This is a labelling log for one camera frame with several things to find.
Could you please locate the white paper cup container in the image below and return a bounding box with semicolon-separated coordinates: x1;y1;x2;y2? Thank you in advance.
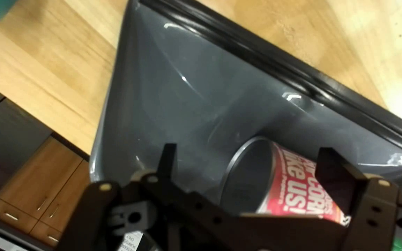
218;136;351;228

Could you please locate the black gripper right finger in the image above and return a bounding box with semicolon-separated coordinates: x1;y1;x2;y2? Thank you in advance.
313;147;400;221

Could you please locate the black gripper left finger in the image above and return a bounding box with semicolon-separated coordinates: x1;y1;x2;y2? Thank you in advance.
156;142;179;187

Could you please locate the wide wooden base cabinet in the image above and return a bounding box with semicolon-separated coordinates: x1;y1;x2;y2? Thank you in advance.
0;137;91;248

